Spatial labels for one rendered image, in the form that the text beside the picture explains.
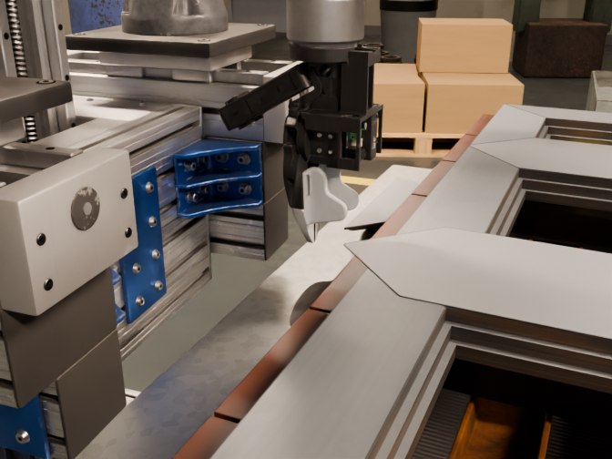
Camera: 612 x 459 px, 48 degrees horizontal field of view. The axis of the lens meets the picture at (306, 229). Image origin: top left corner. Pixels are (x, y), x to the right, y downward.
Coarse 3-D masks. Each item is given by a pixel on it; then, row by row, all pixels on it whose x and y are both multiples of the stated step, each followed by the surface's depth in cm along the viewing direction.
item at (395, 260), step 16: (384, 240) 74; (400, 240) 74; (416, 240) 74; (432, 240) 74; (368, 256) 71; (384, 256) 71; (400, 256) 71; (416, 256) 71; (384, 272) 67; (400, 272) 67; (416, 272) 67; (400, 288) 64
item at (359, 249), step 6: (360, 240) 74; (366, 240) 74; (372, 240) 74; (348, 246) 73; (354, 246) 73; (360, 246) 73; (366, 246) 73; (354, 252) 72; (360, 252) 72; (366, 252) 72; (360, 258) 70
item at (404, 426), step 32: (544, 128) 125; (576, 128) 125; (608, 128) 123; (512, 192) 93; (544, 192) 97; (576, 192) 96; (608, 192) 94; (512, 224) 88; (448, 320) 62; (480, 320) 60; (512, 320) 59; (448, 352) 59; (480, 352) 60; (512, 352) 59; (544, 352) 58; (576, 352) 57; (608, 352) 57; (416, 384) 53; (576, 384) 57; (608, 384) 56; (416, 416) 51; (384, 448) 46
